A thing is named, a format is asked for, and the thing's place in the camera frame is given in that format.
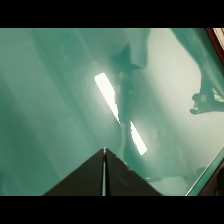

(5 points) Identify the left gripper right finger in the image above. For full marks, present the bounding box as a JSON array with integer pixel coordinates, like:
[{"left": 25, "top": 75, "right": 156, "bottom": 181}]
[{"left": 104, "top": 147, "right": 164, "bottom": 197}]

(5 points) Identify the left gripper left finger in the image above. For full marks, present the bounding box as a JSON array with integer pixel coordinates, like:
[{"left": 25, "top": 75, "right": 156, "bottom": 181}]
[{"left": 43, "top": 147, "right": 106, "bottom": 197}]

